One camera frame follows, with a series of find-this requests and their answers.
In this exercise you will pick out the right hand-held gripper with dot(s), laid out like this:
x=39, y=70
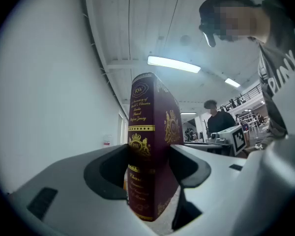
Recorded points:
x=238, y=139

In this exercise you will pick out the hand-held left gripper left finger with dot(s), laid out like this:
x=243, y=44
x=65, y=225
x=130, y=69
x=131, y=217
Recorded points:
x=64, y=181

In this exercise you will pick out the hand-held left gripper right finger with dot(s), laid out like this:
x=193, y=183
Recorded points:
x=231, y=193

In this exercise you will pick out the dark red hardcover book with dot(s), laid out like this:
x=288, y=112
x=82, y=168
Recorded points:
x=147, y=144

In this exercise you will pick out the person's right forearm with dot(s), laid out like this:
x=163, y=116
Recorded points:
x=258, y=148

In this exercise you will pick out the black mezzanine railing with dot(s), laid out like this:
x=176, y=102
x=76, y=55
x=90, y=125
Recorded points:
x=245, y=96

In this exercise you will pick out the short ceiling light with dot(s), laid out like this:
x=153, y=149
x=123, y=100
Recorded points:
x=232, y=82
x=188, y=113

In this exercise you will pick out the person's torso in dark shirt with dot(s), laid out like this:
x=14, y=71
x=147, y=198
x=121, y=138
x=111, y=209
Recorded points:
x=275, y=82

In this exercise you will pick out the long ceiling light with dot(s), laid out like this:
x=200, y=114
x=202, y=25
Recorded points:
x=173, y=64

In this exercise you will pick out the round ceiling detector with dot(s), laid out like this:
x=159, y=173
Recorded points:
x=185, y=39

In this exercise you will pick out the person's head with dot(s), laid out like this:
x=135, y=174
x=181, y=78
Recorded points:
x=236, y=13

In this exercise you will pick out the red and white wall box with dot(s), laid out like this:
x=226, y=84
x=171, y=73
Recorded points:
x=107, y=141

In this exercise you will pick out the head-worn camera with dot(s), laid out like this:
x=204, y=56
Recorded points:
x=209, y=34

